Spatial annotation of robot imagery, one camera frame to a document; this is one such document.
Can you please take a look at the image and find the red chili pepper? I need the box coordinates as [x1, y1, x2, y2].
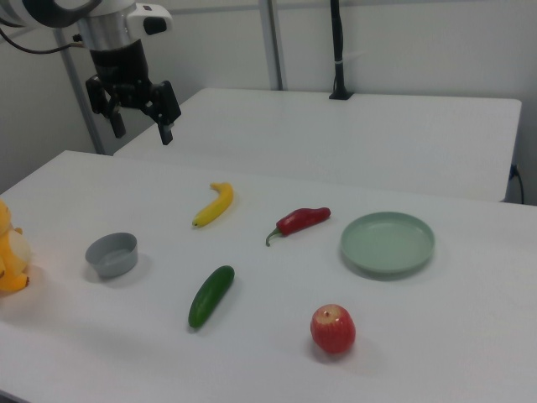
[264, 206, 332, 248]

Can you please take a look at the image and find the red apple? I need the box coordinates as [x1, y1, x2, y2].
[310, 303, 357, 354]

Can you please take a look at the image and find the grey metal frame post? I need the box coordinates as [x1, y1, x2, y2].
[255, 0, 289, 92]

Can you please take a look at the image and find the green cucumber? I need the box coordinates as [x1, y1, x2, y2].
[187, 264, 236, 329]

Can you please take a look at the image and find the orange plush toy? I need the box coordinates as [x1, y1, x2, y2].
[0, 197, 34, 296]

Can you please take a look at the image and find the grey bowl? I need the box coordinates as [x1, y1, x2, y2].
[85, 232, 139, 279]

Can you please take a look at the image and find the black pole with base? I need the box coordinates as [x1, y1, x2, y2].
[328, 0, 355, 101]

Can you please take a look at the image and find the yellow banana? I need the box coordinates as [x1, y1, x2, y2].
[191, 181, 235, 230]

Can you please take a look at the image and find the light green plate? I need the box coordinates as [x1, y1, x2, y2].
[339, 211, 436, 278]

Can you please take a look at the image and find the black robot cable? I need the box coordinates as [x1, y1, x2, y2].
[0, 28, 83, 55]

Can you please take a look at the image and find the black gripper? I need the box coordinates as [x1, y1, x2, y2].
[85, 39, 183, 146]

